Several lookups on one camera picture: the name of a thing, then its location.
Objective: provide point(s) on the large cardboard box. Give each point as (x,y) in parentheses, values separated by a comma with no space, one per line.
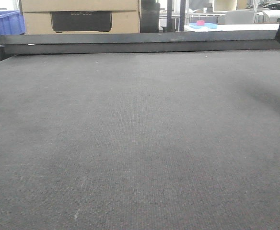
(81,16)

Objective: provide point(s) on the pink block on tray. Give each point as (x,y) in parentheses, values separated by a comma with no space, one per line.
(200,22)

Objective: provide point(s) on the blue plastic crate on table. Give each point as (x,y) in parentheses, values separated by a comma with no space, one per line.
(11,23)

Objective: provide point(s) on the black conveyor end rail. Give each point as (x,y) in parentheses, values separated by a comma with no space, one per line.
(70,44)

